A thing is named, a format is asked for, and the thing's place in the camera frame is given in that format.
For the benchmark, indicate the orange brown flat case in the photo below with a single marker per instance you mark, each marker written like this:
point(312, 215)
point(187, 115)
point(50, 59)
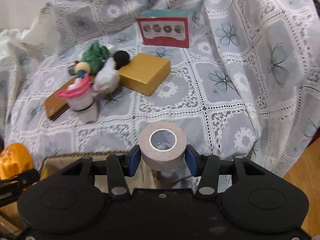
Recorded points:
point(56, 106)

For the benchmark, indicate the red teal donut box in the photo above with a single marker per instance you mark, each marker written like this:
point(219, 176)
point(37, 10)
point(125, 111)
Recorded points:
point(169, 27)

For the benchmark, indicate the orange yellow plush object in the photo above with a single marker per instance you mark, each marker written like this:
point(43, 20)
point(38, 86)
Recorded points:
point(15, 159)

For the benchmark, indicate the green white plush toy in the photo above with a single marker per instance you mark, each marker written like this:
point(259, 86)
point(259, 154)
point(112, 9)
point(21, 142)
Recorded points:
point(95, 55)

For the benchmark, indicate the yellow cardboard box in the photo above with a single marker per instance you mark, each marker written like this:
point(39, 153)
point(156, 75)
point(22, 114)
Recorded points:
point(144, 73)

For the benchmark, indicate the olive fringed cushion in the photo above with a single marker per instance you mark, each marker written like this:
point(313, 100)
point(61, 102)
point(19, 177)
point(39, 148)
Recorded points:
point(144, 177)

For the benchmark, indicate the black mushroom-shaped toy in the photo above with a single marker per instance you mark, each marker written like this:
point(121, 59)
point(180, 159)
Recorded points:
point(121, 58)

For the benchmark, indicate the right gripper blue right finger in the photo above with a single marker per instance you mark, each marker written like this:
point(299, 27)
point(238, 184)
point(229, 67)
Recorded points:
point(206, 167)

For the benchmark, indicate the white fluffy plush toy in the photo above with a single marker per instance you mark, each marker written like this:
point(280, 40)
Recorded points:
point(107, 79)

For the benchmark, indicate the white lace floral sofa cover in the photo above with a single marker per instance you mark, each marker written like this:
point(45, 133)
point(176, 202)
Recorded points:
point(248, 83)

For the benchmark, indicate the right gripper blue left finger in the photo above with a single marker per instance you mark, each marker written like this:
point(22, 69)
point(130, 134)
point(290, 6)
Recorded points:
point(119, 166)

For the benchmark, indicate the grey tape roll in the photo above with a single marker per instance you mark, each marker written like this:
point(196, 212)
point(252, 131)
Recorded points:
point(162, 145)

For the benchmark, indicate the pink white towel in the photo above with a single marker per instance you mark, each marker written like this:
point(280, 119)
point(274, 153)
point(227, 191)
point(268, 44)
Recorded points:
point(80, 99)

